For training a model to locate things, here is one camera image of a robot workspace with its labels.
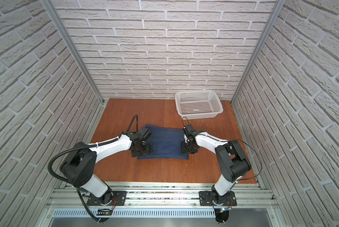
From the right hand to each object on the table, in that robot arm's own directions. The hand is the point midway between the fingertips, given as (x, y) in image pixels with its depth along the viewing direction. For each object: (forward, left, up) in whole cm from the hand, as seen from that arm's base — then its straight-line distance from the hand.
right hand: (184, 150), depth 90 cm
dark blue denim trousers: (+5, +12, +2) cm, 13 cm away
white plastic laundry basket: (+41, -18, -1) cm, 44 cm away
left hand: (+1, +24, +2) cm, 24 cm away
